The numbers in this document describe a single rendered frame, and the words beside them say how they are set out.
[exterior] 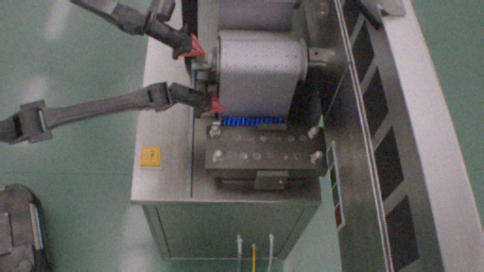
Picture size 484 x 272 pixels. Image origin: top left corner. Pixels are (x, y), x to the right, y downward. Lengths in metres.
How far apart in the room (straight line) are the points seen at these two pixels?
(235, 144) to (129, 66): 1.68
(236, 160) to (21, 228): 1.30
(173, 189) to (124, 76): 1.56
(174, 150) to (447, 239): 1.07
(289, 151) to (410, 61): 0.65
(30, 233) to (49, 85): 1.13
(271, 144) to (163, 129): 0.42
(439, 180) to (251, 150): 0.78
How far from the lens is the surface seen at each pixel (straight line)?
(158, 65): 1.79
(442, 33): 3.74
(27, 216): 2.33
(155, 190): 1.50
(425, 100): 0.86
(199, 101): 1.38
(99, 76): 2.98
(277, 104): 1.43
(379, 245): 0.95
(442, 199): 0.76
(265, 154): 1.41
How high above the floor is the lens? 2.27
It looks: 60 degrees down
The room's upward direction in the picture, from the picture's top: 8 degrees clockwise
